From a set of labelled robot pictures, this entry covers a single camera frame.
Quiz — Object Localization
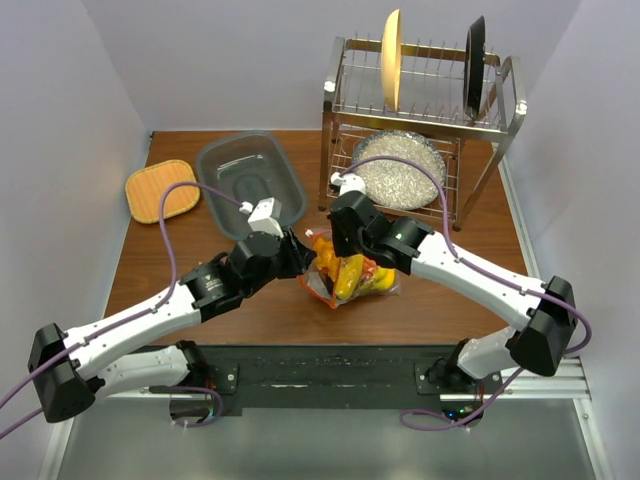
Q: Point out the clear zip top bag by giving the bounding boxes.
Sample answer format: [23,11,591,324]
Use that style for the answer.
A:
[298,228,400,309]

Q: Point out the orange fake food piece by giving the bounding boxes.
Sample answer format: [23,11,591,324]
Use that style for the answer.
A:
[312,236,341,280]

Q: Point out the yellow fake corn cob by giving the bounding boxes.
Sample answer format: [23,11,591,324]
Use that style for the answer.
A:
[334,254,365,300]

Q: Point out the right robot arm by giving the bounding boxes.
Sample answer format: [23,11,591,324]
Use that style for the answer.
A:
[328,191,578,393]

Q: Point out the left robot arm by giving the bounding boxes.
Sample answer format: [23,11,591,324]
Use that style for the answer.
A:
[28,230,316,423]

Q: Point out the green yellow fake fruit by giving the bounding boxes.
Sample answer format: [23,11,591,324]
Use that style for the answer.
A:
[370,267,396,292]

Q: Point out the clear plastic container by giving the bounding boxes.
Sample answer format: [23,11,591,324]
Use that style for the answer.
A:
[195,130,307,227]

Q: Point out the steel dish rack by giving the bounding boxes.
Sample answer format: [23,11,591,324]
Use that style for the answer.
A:
[318,37,527,231]

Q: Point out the woven bamboo coaster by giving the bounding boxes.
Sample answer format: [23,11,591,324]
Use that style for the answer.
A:
[125,159,200,224]

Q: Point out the beige wooden plate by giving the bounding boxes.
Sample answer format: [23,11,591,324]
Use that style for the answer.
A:
[381,9,402,111]

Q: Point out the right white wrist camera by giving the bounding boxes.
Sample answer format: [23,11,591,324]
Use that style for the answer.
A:
[330,172,366,196]

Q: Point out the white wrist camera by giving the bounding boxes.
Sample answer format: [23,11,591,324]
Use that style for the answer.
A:
[330,172,366,196]
[239,197,283,238]

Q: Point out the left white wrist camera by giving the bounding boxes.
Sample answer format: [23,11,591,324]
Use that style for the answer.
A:
[239,197,283,238]

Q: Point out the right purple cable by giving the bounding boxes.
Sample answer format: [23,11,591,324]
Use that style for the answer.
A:
[342,155,594,432]

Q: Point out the purple cable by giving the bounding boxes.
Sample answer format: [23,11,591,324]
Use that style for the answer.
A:
[0,181,251,441]
[342,155,594,432]

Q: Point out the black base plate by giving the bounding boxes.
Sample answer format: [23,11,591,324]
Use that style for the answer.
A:
[178,341,502,415]

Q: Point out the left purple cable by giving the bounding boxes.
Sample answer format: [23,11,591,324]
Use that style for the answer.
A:
[0,181,251,441]

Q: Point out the aluminium rail frame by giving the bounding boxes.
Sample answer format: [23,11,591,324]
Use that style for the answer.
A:
[40,358,614,479]

